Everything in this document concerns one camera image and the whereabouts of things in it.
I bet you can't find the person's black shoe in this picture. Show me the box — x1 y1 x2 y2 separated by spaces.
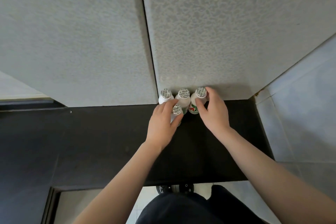
156 185 173 195
180 183 195 194

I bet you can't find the person's left hand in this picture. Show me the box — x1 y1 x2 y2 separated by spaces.
146 99 184 151

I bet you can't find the person's right forearm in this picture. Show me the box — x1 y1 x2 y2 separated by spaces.
218 126 336 224

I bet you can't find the person's left forearm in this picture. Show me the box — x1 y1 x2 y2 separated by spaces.
73 140 163 224

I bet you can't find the person's black left shoe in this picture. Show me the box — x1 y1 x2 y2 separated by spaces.
156 185 173 195

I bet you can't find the person's right hand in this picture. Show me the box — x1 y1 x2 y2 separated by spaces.
195 86 231 138

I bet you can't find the tall grey cabinet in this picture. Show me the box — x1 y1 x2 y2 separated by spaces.
0 0 336 107

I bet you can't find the white corner base cabinet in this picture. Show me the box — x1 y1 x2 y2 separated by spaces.
54 188 105 224

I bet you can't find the person's black right shoe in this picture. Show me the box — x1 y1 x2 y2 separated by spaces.
180 183 195 194

